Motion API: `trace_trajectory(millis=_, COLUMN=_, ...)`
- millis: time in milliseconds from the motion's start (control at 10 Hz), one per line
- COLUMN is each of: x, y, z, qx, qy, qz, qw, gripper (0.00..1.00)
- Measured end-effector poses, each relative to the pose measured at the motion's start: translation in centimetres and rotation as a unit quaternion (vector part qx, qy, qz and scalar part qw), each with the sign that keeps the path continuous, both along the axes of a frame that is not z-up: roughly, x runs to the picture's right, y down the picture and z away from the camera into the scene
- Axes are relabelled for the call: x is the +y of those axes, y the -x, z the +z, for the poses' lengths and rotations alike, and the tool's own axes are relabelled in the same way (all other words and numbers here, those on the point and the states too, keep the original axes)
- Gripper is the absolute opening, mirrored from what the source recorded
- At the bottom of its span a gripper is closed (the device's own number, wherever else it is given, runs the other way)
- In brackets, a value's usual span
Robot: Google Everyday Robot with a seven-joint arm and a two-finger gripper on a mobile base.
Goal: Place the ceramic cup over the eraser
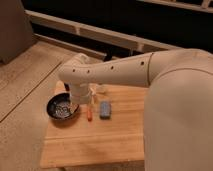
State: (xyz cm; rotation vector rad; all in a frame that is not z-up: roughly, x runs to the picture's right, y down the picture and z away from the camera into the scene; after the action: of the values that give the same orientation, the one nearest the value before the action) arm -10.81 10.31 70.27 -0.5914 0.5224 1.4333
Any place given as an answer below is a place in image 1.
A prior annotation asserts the grey couch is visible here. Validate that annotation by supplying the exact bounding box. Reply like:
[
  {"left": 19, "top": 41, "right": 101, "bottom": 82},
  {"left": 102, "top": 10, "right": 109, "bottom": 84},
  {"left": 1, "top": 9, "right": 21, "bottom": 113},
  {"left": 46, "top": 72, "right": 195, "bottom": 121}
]
[{"left": 0, "top": 0, "right": 36, "bottom": 64}]

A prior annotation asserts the blue eraser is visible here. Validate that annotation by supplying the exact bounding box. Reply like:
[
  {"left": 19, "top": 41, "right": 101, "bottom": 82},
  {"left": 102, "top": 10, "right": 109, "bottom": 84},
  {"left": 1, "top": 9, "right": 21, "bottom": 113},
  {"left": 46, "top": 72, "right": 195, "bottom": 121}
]
[{"left": 100, "top": 101, "right": 111, "bottom": 119}]

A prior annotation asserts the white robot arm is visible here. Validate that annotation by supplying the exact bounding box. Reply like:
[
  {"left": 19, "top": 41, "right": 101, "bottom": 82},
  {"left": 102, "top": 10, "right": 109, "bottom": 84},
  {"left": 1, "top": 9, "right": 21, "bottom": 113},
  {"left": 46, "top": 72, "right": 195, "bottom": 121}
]
[{"left": 59, "top": 49, "right": 213, "bottom": 171}]

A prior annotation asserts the black bowl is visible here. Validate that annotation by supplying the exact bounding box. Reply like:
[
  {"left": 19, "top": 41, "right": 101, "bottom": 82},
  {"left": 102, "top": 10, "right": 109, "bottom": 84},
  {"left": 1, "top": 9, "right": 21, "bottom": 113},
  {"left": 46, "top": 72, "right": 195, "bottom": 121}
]
[{"left": 46, "top": 93, "right": 79, "bottom": 120}]

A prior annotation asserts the wooden cutting board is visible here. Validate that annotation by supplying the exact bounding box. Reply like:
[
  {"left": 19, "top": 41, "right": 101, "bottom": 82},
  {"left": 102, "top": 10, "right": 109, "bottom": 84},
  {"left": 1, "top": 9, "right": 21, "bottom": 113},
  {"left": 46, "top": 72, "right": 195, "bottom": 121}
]
[{"left": 40, "top": 85, "right": 147, "bottom": 168}]

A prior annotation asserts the white wooden rail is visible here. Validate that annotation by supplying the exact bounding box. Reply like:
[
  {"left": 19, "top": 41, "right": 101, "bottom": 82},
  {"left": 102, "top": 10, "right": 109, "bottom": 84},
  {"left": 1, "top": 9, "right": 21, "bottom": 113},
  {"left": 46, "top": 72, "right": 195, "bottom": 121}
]
[{"left": 26, "top": 10, "right": 178, "bottom": 53}]

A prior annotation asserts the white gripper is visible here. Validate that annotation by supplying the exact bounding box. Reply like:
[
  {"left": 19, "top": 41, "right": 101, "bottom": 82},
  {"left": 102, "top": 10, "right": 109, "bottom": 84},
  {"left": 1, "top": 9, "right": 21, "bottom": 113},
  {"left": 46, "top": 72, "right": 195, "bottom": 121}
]
[{"left": 69, "top": 84, "right": 92, "bottom": 105}]

